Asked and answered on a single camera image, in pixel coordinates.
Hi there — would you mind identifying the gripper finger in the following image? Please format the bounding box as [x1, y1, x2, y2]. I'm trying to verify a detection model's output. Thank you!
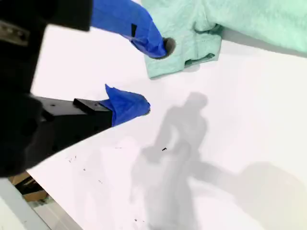
[35, 83, 151, 163]
[90, 0, 177, 59]

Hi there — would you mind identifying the brown cardboard box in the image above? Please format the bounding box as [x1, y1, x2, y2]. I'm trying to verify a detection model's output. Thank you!
[9, 171, 48, 204]

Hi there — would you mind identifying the pale green T-shirt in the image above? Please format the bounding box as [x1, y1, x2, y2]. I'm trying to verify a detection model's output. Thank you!
[140, 0, 307, 80]

